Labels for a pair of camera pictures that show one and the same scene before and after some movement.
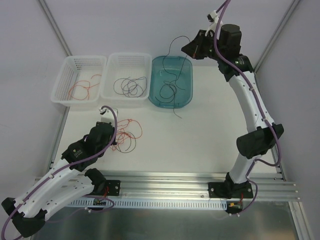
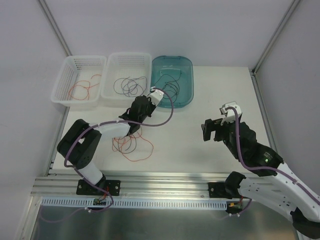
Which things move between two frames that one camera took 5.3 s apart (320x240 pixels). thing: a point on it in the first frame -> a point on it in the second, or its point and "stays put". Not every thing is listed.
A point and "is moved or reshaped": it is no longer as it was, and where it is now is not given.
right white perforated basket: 127,77 stays put
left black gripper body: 105,125 -> 135,122
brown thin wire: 174,75 -> 175,80
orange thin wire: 127,125 is moved or reshaped
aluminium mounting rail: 265,184 stays put
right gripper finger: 197,49 -> 214,125
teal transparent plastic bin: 171,81 stays put
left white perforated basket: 80,81 stays put
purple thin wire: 131,80 -> 136,87
